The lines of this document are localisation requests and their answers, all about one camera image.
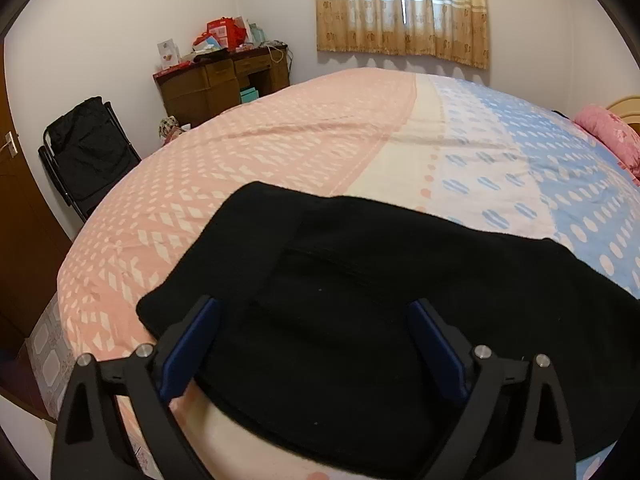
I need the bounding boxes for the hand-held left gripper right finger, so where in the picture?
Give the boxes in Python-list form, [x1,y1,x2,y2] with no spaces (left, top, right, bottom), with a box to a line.
[405,297,578,480]

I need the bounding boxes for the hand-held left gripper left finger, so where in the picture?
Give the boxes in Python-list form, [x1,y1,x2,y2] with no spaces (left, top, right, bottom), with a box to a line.
[50,295,223,480]

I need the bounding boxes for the black pants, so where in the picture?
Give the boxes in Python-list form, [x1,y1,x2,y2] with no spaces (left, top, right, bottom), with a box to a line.
[136,181,640,480]

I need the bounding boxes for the grey patterned mattress side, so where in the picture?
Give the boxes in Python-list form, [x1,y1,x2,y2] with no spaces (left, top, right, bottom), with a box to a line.
[25,295,77,413]

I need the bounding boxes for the brown wooden door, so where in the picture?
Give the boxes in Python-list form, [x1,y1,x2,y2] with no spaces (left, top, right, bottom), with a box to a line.
[0,40,76,421]

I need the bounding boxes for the black folding chair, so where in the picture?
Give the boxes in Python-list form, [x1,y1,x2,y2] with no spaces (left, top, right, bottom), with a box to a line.
[38,96,143,223]

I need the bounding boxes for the pink and blue patterned blanket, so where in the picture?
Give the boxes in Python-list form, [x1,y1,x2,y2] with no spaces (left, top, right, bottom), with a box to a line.
[56,67,640,480]

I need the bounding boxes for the brown wooden desk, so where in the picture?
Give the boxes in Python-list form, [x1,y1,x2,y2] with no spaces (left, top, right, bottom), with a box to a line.
[152,44,292,128]

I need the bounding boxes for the pink pillow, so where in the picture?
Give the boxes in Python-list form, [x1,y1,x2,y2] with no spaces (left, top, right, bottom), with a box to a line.
[572,105,640,181]

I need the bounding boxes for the flat red box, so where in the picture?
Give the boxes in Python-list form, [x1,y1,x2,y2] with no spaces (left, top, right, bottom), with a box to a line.
[152,60,193,79]

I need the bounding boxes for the white printed box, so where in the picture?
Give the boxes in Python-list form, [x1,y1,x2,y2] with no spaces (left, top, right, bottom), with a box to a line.
[157,38,181,72]

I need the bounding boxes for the cream headboard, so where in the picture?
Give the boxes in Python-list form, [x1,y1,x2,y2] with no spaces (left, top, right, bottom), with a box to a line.
[606,94,640,126]

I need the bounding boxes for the yellow patterned curtain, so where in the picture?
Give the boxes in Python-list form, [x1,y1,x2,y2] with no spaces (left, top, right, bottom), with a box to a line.
[312,0,491,71]

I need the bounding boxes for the white cable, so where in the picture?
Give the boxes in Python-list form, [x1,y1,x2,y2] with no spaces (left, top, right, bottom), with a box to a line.
[266,44,294,69]

